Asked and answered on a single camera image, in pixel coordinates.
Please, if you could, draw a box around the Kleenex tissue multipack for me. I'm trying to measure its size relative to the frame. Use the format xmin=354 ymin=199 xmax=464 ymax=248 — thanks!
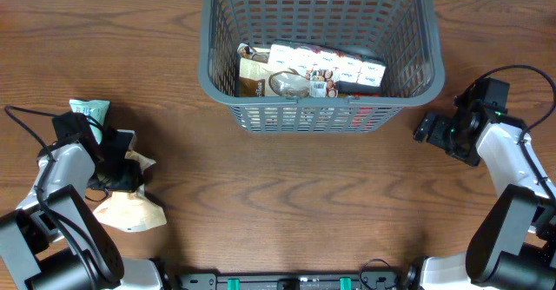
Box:
xmin=268 ymin=41 xmax=387 ymax=87

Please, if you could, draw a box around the mint toilet tissue wipes pack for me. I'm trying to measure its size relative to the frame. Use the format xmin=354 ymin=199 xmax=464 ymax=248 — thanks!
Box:
xmin=69 ymin=99 xmax=110 ymax=144

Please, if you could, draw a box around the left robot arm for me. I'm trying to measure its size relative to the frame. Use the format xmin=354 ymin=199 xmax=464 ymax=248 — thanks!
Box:
xmin=1 ymin=112 xmax=172 ymax=290

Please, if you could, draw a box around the brown snack pouch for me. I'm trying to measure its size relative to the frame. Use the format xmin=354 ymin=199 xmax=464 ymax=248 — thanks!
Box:
xmin=237 ymin=57 xmax=340 ymax=99
xmin=237 ymin=43 xmax=270 ymax=63

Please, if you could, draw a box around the orange pasta packet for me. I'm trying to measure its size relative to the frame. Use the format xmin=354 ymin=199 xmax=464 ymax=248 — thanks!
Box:
xmin=245 ymin=107 xmax=373 ymax=131

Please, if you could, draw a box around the beige paper bag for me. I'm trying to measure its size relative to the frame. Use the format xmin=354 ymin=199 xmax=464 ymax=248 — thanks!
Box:
xmin=93 ymin=146 xmax=167 ymax=233

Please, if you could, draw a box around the grey plastic basket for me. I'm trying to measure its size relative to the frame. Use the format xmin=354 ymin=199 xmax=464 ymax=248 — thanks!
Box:
xmin=198 ymin=0 xmax=446 ymax=133

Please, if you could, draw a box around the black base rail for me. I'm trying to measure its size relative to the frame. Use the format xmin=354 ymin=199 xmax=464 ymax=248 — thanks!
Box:
xmin=175 ymin=269 xmax=413 ymax=290

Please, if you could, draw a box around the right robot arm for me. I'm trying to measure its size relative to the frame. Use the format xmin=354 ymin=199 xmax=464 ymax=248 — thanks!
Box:
xmin=405 ymin=78 xmax=555 ymax=290

